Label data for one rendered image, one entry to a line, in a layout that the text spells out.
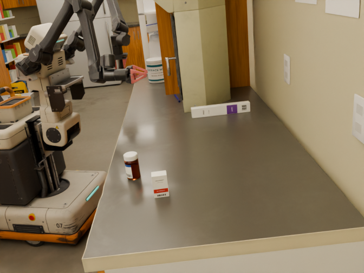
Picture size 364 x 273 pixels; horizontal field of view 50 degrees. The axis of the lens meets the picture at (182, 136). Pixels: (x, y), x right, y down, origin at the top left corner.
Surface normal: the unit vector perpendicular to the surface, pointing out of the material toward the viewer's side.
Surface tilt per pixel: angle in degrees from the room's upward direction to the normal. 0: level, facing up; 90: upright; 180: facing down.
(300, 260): 90
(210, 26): 90
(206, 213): 0
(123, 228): 0
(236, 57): 90
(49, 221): 90
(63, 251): 0
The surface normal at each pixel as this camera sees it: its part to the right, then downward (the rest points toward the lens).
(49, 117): -0.23, 0.38
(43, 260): -0.11, -0.93
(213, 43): 0.73, 0.18
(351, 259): 0.04, 0.36
